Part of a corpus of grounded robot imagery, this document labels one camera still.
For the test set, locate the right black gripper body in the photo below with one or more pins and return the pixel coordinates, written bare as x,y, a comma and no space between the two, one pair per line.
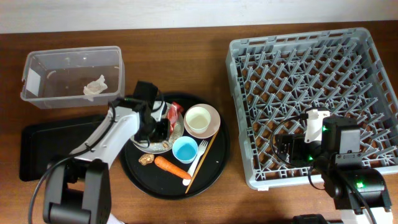
300,152

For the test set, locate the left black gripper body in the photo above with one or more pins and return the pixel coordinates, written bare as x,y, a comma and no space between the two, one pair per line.
157,131

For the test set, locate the red snack wrapper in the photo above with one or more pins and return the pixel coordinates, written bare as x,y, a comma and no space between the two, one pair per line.
173,113

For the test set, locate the light blue plastic cup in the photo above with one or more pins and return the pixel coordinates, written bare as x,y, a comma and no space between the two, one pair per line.
185,149

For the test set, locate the cream plastic cup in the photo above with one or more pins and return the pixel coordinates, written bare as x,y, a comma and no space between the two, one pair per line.
198,119

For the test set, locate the pink bowl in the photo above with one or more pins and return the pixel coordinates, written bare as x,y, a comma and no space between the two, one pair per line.
212,128

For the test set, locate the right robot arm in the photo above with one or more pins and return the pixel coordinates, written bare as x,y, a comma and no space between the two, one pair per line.
360,194

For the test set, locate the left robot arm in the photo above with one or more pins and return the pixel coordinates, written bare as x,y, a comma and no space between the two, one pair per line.
78,185

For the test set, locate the grey dishwasher rack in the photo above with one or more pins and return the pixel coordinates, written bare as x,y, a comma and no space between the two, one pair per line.
274,78

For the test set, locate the clear plastic waste bin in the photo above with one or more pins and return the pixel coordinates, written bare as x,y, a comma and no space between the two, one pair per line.
55,78

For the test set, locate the grey plate with food scraps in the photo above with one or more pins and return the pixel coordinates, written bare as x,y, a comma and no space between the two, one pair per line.
158,148

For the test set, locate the round black serving tray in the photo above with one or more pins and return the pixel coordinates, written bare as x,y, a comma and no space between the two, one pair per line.
159,183

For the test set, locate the brown walnut piece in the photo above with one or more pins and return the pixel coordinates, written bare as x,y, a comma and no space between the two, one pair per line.
146,159

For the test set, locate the orange carrot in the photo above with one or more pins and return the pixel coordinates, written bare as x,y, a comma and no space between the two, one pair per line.
166,165

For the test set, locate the white plastic fork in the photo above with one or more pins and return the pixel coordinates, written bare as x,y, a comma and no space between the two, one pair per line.
201,150

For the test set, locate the wooden chopstick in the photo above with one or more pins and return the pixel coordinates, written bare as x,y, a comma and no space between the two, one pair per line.
201,161

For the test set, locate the crumpled white tissue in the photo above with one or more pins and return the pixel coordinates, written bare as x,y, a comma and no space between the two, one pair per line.
94,88

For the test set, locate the black rectangular tray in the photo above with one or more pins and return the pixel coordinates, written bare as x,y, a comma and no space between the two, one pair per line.
40,143

